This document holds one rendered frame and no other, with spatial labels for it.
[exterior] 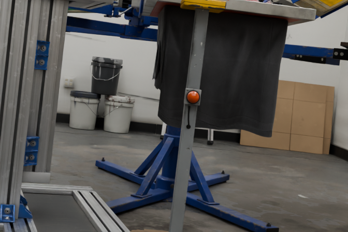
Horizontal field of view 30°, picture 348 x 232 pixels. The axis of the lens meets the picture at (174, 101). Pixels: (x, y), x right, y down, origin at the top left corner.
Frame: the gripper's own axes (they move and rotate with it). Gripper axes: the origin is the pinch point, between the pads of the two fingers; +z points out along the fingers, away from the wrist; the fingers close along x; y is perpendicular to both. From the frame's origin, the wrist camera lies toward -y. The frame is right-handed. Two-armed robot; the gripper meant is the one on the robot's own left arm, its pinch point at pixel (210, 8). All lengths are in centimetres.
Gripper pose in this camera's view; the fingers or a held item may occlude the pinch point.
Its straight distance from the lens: 285.5
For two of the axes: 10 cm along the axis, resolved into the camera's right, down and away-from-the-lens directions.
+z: -1.2, 9.9, 0.5
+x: 0.7, 0.6, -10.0
